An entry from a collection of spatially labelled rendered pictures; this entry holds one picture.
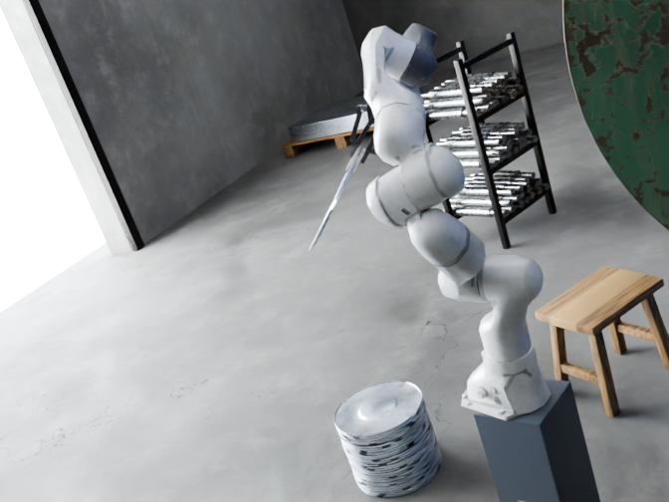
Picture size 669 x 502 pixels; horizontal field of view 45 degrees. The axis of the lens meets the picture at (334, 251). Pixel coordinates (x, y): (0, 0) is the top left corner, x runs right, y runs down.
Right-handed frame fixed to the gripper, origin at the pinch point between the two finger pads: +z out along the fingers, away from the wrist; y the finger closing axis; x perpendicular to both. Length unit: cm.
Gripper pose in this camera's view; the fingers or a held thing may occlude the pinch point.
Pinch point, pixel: (355, 159)
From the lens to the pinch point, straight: 215.9
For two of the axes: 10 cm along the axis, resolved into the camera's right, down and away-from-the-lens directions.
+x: -1.5, 4.0, -9.0
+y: -8.8, -4.6, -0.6
